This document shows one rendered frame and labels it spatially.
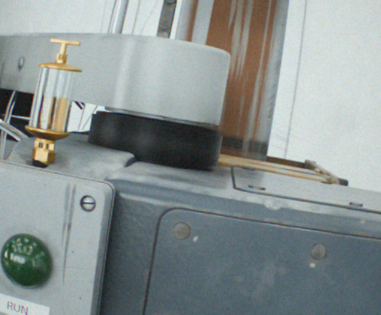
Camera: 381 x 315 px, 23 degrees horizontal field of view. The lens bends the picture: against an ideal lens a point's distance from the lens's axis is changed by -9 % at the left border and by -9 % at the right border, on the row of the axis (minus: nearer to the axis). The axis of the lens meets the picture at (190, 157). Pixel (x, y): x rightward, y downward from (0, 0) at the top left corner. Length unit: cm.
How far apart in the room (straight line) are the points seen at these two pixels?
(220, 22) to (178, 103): 39
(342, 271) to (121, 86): 21
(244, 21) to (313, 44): 472
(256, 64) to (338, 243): 51
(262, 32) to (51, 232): 58
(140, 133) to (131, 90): 3
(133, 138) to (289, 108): 508
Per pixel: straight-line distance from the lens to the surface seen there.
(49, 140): 55
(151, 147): 63
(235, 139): 101
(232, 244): 52
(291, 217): 52
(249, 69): 101
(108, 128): 64
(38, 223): 48
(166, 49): 63
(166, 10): 107
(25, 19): 584
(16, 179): 48
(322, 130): 571
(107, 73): 65
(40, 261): 47
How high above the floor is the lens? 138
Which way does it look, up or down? 3 degrees down
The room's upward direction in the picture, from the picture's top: 10 degrees clockwise
